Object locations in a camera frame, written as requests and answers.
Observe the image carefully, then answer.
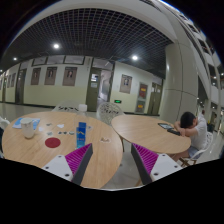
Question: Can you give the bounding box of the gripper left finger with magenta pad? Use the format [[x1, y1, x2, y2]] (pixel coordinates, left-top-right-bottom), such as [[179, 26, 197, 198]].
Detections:
[[42, 144, 93, 185]]

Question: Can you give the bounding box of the red round coaster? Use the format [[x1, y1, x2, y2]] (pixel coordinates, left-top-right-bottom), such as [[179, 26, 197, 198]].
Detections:
[[45, 137, 61, 148]]

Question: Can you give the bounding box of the black tablet on table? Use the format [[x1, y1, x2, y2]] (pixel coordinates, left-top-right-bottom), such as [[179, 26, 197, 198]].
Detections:
[[158, 123, 173, 130]]

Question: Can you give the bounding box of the small clear wrapper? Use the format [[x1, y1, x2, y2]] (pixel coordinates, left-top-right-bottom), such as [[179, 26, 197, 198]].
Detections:
[[100, 137, 111, 143]]

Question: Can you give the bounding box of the white lattice chair centre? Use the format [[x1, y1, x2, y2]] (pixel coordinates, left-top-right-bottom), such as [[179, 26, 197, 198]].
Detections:
[[96, 102, 124, 125]]

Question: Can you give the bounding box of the white lattice chair left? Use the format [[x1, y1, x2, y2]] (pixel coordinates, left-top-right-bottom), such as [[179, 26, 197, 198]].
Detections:
[[54, 100, 79, 113]]

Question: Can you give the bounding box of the round wooden table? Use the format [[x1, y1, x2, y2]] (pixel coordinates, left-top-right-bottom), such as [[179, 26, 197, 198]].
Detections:
[[2, 111, 123, 189], [111, 115, 191, 154]]

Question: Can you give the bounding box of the white lattice chair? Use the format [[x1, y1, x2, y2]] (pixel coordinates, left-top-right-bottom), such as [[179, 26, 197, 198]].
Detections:
[[96, 102, 124, 125], [54, 100, 79, 113]]

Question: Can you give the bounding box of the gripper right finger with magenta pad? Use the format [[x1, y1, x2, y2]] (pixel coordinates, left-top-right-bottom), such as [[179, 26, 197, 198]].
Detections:
[[131, 143, 182, 185]]

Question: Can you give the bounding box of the open doorway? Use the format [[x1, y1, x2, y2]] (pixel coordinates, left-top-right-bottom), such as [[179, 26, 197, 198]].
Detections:
[[86, 68, 112, 112]]

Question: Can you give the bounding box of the white plastic cup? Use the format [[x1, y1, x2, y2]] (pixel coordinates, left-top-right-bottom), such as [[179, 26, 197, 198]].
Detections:
[[21, 122, 34, 139]]

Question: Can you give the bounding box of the framed poster on wall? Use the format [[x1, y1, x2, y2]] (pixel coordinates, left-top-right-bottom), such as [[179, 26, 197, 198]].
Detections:
[[120, 75, 132, 94]]

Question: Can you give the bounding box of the round wooden table left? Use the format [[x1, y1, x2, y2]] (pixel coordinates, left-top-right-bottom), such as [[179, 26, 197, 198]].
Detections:
[[2, 111, 123, 189]]

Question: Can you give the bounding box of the clear water bottle blue label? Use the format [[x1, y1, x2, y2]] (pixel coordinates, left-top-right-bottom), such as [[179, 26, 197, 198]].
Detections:
[[75, 104, 87, 148]]

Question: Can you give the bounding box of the round wooden table right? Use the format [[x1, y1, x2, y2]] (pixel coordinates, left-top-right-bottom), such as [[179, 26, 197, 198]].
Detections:
[[111, 115, 191, 154]]

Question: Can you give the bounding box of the person in white shirt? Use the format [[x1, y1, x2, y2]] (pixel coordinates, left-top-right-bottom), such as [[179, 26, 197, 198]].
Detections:
[[171, 112, 207, 161]]

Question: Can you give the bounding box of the white chair under person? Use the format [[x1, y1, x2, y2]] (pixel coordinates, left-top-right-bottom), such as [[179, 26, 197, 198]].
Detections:
[[179, 132, 213, 167]]

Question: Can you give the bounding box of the blue and white paper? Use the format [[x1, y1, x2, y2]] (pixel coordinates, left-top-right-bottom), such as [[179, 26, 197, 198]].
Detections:
[[13, 117, 40, 130]]

